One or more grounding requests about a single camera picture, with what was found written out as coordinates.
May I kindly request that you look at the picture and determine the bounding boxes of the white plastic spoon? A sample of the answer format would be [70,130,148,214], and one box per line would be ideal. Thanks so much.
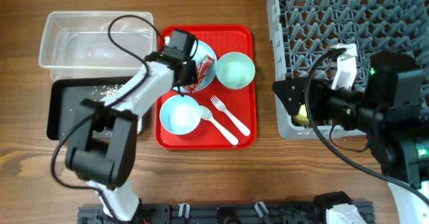
[200,105,239,146]

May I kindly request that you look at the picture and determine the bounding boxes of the light blue plate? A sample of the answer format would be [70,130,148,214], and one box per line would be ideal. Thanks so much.
[173,40,217,93]

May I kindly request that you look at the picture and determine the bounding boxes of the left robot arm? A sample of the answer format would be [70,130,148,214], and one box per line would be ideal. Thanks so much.
[60,46,197,223]

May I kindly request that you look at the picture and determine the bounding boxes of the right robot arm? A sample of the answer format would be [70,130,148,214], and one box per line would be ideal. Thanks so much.
[272,48,428,223]

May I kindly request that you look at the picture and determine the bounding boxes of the clear plastic bin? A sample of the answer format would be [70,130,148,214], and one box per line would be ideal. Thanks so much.
[39,11,157,81]

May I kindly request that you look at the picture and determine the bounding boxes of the light blue bowl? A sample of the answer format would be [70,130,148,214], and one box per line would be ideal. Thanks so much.
[159,95,201,135]

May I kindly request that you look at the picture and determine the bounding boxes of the black tray bin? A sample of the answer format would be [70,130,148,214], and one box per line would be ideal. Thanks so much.
[46,76,130,140]

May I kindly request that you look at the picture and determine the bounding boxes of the mint green bowl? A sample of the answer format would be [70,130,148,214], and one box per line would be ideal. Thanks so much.
[215,52,255,90]

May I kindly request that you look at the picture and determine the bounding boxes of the red strawberry snack wrapper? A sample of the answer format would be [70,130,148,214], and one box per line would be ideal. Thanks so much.
[184,55,215,93]

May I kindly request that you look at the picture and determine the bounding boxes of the yellow plastic cup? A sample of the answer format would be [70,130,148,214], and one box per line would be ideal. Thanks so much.
[292,105,310,125]

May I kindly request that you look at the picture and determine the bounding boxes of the red plastic tray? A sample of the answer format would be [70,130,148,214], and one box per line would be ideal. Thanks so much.
[154,24,258,150]

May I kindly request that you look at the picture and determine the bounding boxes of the grey dishwasher rack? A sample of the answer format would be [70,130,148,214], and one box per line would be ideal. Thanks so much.
[267,0,429,141]

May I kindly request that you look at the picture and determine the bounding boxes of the white plastic fork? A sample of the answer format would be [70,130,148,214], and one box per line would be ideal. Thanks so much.
[210,95,251,136]

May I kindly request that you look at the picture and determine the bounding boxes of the rice food leftovers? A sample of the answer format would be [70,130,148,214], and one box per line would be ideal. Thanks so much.
[66,85,143,137]

